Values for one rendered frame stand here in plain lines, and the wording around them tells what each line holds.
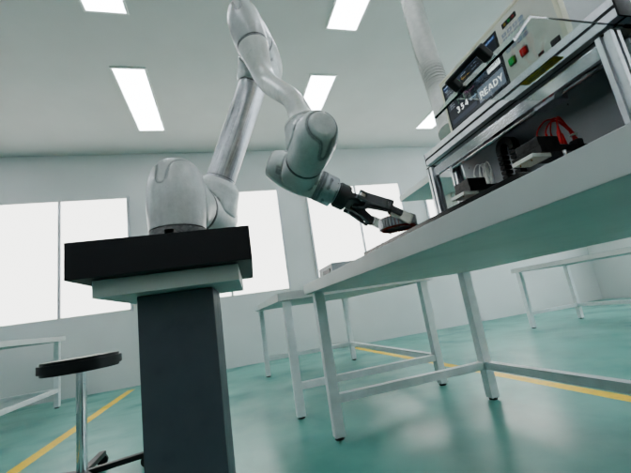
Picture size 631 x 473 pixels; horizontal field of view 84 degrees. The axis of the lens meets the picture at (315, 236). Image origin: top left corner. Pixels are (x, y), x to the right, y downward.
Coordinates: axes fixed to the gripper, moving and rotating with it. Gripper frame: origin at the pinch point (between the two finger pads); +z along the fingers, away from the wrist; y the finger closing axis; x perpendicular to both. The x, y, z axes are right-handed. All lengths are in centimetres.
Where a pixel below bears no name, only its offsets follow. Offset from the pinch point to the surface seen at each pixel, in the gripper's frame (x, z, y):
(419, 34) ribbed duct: 194, 7, -98
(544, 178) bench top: -13, -4, 58
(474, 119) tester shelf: 36.1, 8.7, 12.1
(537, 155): 13.7, 14.2, 33.7
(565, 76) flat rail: 30, 12, 40
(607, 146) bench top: -13, -4, 66
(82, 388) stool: -95, -81, -104
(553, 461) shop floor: -46, 85, -18
